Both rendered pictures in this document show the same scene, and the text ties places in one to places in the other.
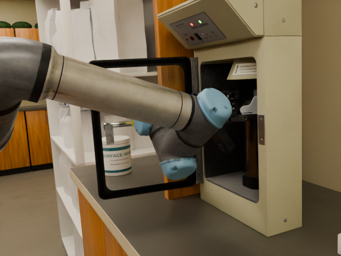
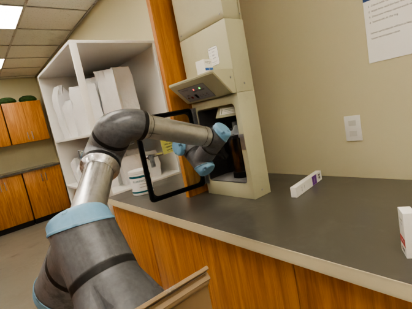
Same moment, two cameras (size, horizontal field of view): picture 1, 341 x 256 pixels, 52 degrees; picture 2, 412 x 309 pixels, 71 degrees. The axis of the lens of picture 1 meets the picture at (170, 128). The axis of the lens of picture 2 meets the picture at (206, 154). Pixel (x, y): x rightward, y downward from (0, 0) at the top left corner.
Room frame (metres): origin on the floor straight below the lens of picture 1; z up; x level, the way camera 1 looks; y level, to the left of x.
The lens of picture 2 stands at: (-0.36, 0.24, 1.35)
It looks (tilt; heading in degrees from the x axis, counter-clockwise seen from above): 8 degrees down; 346
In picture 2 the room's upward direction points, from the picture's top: 11 degrees counter-clockwise
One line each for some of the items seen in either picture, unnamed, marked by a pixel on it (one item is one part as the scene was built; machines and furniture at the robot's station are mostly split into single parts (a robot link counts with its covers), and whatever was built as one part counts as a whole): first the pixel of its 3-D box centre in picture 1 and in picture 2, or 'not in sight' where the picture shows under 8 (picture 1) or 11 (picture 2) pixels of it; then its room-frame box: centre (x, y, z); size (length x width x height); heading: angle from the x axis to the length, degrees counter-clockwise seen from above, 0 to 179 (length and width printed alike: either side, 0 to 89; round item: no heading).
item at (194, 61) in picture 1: (196, 122); (200, 146); (1.07, -0.08, 1.19); 0.03 x 0.02 x 0.39; 25
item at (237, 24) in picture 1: (203, 24); (200, 88); (0.91, -0.10, 1.46); 0.32 x 0.11 x 0.10; 25
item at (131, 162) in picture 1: (145, 127); (171, 154); (1.03, 0.07, 1.19); 0.30 x 0.01 x 0.40; 107
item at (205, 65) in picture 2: not in sight; (204, 67); (0.87, -0.12, 1.54); 0.05 x 0.05 x 0.06; 31
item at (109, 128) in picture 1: (109, 134); (152, 161); (0.98, 0.17, 1.18); 0.02 x 0.02 x 0.06; 17
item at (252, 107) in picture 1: (258, 107); (236, 131); (0.90, -0.23, 1.24); 0.09 x 0.03 x 0.06; 86
